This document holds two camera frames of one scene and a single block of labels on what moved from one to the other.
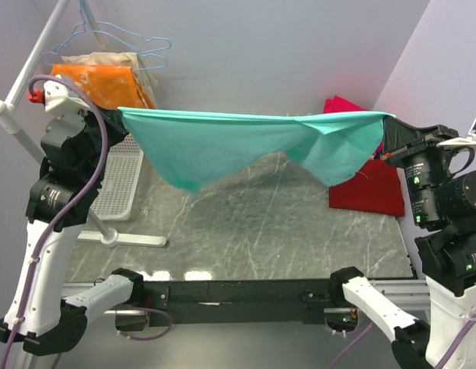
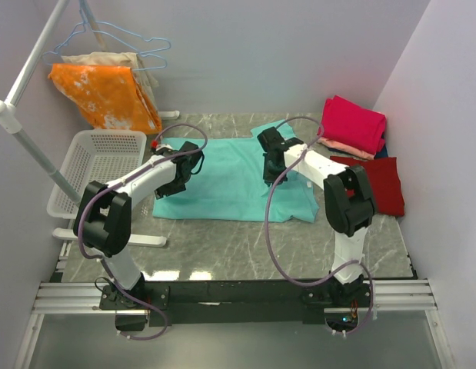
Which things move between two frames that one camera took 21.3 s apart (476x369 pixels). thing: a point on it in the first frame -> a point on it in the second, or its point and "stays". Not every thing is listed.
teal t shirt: x=181 y=147 -> x=231 y=184
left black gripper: x=114 y=124 -> x=164 y=191
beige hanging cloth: x=147 y=81 stays
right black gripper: x=399 y=138 -> x=269 y=178
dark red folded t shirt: x=376 y=188 stays
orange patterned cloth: x=107 y=86 stays
